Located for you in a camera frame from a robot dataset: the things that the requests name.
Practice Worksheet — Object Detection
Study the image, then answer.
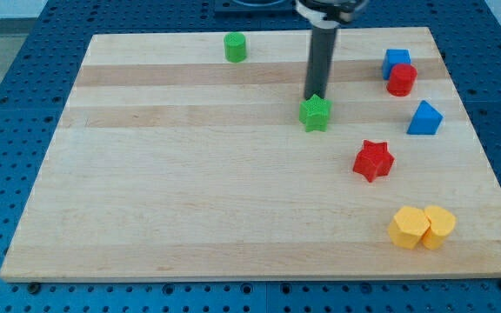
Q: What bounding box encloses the green star block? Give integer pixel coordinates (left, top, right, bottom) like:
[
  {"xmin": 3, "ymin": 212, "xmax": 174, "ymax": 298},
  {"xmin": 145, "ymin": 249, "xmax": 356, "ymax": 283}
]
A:
[{"xmin": 298, "ymin": 94, "xmax": 332, "ymax": 132}]

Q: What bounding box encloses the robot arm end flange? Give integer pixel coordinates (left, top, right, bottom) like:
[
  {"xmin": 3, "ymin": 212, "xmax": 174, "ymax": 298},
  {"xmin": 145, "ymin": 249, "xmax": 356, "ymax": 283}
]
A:
[{"xmin": 295, "ymin": 0, "xmax": 370, "ymax": 29}]

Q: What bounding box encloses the red star block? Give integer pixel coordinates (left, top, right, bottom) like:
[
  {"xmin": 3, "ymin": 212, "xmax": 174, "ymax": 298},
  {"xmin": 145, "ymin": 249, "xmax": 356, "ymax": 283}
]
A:
[{"xmin": 352, "ymin": 140, "xmax": 395, "ymax": 183}]

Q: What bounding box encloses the wooden board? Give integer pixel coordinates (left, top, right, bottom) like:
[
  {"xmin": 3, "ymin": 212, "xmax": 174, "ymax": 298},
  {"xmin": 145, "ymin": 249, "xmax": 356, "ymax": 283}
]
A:
[{"xmin": 0, "ymin": 27, "xmax": 501, "ymax": 283}]

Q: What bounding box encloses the green cylinder block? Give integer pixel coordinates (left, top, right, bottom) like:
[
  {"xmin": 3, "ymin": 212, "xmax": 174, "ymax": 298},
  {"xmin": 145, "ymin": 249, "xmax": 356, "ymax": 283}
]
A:
[{"xmin": 224, "ymin": 32, "xmax": 247, "ymax": 63}]

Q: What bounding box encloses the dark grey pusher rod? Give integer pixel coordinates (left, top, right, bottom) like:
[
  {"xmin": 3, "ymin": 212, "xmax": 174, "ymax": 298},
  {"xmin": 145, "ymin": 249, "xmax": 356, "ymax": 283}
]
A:
[{"xmin": 304, "ymin": 26, "xmax": 337, "ymax": 99}]

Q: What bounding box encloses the yellow hexagon block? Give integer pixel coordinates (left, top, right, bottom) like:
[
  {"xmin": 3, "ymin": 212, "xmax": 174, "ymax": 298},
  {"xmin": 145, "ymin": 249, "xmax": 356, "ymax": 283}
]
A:
[{"xmin": 387, "ymin": 206, "xmax": 431, "ymax": 250}]

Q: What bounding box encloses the red cylinder block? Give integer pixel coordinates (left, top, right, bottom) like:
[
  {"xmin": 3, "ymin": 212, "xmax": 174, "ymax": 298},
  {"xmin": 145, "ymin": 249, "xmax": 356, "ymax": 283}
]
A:
[{"xmin": 386, "ymin": 63, "xmax": 418, "ymax": 97}]

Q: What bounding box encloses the blue cube block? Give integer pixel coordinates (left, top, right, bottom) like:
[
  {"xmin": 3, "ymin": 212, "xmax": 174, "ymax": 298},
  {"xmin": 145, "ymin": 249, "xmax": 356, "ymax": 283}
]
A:
[{"xmin": 381, "ymin": 49, "xmax": 411, "ymax": 80}]

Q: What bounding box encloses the blue triangle block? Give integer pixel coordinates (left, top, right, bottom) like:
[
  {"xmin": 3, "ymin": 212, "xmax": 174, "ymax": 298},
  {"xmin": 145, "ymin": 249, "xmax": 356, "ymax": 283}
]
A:
[{"xmin": 406, "ymin": 100, "xmax": 444, "ymax": 135}]

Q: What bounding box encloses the yellow heart block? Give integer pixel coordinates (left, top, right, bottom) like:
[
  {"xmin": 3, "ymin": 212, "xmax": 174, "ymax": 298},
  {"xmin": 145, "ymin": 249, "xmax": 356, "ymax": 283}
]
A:
[{"xmin": 422, "ymin": 205, "xmax": 457, "ymax": 250}]

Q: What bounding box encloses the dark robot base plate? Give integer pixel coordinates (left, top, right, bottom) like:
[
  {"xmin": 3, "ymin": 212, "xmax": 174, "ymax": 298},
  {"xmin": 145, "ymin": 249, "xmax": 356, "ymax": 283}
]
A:
[{"xmin": 212, "ymin": 0, "xmax": 296, "ymax": 17}]

